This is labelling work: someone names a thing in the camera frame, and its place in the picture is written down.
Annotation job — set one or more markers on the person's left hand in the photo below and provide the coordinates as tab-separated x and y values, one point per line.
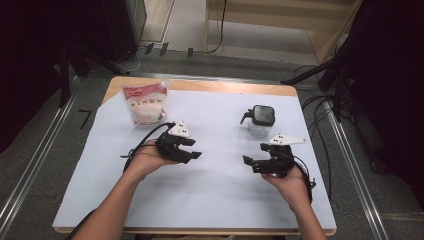
146	160

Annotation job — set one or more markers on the person's right hand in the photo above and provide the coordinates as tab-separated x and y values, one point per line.
295	190

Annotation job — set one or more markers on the black cabinet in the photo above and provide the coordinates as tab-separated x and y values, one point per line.
123	26

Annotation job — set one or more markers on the black metal stand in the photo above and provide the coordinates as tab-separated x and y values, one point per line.
310	71

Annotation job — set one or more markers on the dark curtain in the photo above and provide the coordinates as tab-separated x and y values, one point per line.
393	83
30	66

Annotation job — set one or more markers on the white table sheet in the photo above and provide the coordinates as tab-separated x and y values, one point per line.
213	186

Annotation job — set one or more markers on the long metal floor rail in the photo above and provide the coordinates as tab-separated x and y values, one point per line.
36	160
353	160

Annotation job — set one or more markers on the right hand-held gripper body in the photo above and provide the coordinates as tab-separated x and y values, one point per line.
278	161

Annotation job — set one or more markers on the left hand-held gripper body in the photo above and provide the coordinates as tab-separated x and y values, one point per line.
171	150

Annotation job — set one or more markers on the clear jar with black lid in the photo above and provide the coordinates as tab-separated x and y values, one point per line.
263	116

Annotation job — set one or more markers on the light wooden frame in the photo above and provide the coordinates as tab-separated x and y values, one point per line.
266	23

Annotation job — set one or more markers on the red and white pouch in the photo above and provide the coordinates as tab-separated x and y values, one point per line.
146	103

